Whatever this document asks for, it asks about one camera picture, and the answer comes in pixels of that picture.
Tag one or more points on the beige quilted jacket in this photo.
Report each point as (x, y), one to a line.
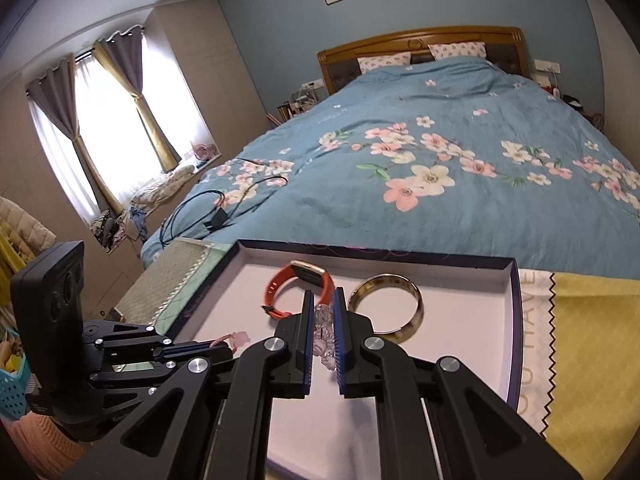
(25, 225)

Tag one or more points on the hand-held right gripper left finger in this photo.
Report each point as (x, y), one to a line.
(308, 350)

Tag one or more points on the cream folded quilt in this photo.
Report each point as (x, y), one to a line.
(165, 182)

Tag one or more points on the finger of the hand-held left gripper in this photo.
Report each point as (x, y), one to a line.
(165, 366)
(197, 345)

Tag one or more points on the person's left forearm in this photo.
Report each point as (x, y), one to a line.
(40, 445)

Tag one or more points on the white tray with dark rim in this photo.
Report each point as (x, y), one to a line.
(465, 320)

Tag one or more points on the blue floral duvet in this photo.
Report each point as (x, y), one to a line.
(450, 110)

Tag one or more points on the pile of clothes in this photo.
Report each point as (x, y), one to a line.
(117, 230)

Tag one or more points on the blue plastic basket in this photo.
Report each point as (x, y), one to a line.
(15, 390)

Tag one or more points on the nightstand cosmetics clutter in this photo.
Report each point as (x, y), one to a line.
(297, 105)

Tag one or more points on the bedside clutter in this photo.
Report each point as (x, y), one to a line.
(575, 102)

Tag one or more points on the patterned white pillow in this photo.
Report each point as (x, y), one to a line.
(457, 50)
(382, 61)

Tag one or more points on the green woven mat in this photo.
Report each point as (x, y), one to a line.
(165, 280)

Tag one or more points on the yellow and white cloth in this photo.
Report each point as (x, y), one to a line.
(590, 350)

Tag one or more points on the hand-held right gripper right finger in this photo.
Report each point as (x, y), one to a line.
(340, 350)

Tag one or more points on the grey and gold curtain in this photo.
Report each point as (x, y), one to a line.
(127, 60)
(57, 105)

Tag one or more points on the white wall socket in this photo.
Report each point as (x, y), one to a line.
(547, 65)
(313, 83)

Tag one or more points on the orange smartwatch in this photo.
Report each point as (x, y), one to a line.
(279, 284)

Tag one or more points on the small pink fan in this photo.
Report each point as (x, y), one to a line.
(204, 151)

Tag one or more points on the wooden headboard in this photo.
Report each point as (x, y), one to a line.
(380, 42)

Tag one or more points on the horn pattern bangle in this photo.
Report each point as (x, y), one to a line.
(416, 312)

